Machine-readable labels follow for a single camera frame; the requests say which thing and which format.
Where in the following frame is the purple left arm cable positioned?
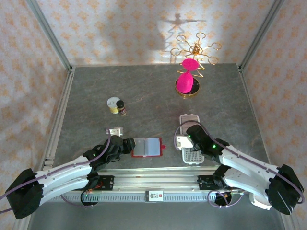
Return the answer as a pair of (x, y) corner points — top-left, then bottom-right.
(0, 129), (112, 214)

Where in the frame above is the credit card stack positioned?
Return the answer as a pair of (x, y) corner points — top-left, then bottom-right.
(181, 116), (200, 131)

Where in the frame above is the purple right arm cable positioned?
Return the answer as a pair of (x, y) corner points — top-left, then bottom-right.
(174, 121), (306, 209)

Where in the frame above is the aluminium corner post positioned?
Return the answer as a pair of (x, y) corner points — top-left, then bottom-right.
(238, 0), (285, 71)
(25, 0), (74, 71)

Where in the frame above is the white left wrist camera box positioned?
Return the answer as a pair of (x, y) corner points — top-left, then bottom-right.
(105, 126), (124, 137)

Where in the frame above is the aluminium side rail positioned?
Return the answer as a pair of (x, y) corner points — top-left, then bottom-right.
(238, 67), (274, 168)
(39, 69), (75, 173)

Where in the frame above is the gold wire glass rack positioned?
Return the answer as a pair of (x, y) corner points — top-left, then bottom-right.
(170, 32), (223, 99)

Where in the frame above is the aluminium front rail frame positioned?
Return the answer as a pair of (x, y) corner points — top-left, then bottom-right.
(25, 167), (288, 195)

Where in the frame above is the red card holder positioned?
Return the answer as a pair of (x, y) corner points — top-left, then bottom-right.
(130, 137), (166, 159)

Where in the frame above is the white plastic perforated basket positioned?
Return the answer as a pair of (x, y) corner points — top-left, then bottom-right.
(179, 114), (206, 166)

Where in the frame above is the yellow tin can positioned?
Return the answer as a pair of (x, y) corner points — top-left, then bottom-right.
(106, 96), (120, 115)

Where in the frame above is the grey slotted cable duct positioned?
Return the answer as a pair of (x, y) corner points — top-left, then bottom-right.
(45, 193), (252, 203)

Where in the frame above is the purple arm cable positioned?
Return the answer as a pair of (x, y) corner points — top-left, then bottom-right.
(0, 129), (112, 214)
(174, 121), (306, 209)

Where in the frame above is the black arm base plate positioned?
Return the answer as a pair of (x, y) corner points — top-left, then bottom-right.
(79, 175), (115, 192)
(198, 174), (231, 192)

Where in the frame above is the small white label display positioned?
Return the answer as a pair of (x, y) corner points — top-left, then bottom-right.
(145, 190), (165, 203)

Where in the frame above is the small black-capped spice bottle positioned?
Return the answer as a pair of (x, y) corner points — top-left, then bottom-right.
(116, 100), (127, 117)

